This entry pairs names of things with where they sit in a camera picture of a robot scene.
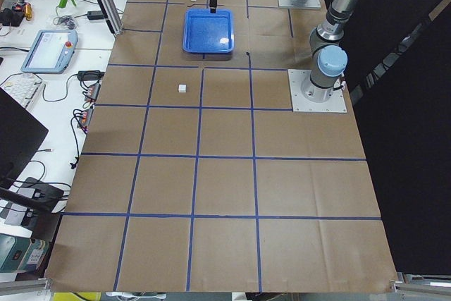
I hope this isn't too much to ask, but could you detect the blue plastic tray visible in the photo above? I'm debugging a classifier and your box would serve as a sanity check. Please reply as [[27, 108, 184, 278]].
[[183, 8, 235, 54]]

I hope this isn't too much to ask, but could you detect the black power adapter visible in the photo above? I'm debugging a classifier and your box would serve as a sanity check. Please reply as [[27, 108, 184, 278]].
[[86, 11, 104, 21]]

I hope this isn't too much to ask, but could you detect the blue teach pendant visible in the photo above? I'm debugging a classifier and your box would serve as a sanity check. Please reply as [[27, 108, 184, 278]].
[[20, 30, 78, 74]]

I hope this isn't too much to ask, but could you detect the brown paper table cover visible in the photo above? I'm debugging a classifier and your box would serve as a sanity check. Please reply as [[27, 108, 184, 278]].
[[46, 0, 397, 293]]

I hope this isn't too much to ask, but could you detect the white keyboard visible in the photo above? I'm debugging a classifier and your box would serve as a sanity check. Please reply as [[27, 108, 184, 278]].
[[1, 75, 44, 110]]

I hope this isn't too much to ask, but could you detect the black monitor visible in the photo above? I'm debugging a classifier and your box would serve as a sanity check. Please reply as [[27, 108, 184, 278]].
[[0, 90, 49, 189]]

